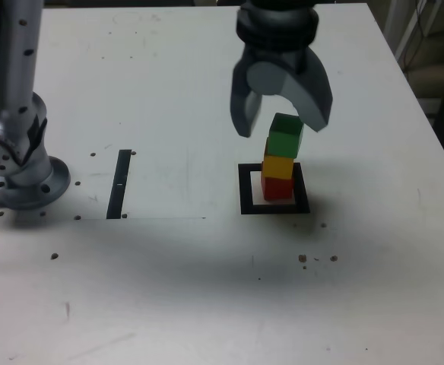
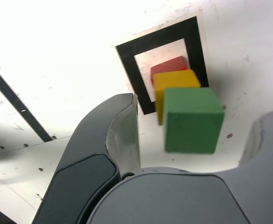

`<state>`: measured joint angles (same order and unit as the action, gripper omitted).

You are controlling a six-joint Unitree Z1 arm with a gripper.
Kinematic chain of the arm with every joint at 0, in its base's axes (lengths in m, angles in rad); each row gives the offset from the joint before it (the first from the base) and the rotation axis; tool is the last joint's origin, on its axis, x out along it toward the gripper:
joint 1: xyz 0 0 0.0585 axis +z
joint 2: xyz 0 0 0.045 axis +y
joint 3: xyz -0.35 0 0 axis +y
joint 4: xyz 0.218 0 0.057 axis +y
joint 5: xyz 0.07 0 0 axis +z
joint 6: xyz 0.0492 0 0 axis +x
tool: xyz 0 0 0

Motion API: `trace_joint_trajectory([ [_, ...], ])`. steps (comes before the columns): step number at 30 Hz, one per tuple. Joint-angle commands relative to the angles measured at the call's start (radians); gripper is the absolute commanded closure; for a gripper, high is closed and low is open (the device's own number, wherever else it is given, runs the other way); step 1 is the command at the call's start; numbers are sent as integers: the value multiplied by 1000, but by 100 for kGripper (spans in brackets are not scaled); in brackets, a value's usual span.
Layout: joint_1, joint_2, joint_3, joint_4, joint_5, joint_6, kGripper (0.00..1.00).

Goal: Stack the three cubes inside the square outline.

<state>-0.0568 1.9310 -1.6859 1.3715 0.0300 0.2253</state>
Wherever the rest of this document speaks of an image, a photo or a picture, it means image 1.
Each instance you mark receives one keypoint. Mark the yellow cube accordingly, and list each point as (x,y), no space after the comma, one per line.
(278,168)

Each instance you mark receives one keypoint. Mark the black tape square outline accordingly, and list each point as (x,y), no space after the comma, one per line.
(245,190)

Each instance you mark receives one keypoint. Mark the green cube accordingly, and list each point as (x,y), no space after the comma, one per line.
(283,142)

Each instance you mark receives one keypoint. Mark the red cube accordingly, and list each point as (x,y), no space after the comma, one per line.
(277,190)

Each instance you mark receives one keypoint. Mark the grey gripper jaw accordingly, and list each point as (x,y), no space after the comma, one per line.
(313,99)
(241,106)

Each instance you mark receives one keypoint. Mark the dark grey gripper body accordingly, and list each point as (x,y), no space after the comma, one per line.
(279,56)

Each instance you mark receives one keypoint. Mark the black tape strip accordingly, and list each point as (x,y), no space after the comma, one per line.
(118,182)

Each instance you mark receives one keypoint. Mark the white background frame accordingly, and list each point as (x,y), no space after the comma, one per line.
(391,15)

